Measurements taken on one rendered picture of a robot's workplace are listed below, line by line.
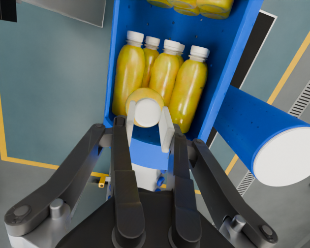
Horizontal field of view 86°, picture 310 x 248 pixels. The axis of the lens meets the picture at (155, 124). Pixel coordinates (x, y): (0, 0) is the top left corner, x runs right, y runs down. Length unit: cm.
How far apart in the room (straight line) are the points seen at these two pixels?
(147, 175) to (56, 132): 133
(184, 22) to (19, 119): 180
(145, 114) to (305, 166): 75
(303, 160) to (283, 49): 125
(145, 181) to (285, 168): 58
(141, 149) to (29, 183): 226
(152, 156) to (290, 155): 58
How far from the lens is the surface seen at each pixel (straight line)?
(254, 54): 161
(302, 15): 198
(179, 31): 56
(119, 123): 16
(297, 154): 82
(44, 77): 177
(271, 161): 78
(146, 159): 35
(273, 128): 74
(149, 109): 23
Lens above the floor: 151
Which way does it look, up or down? 64 degrees down
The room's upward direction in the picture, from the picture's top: 173 degrees clockwise
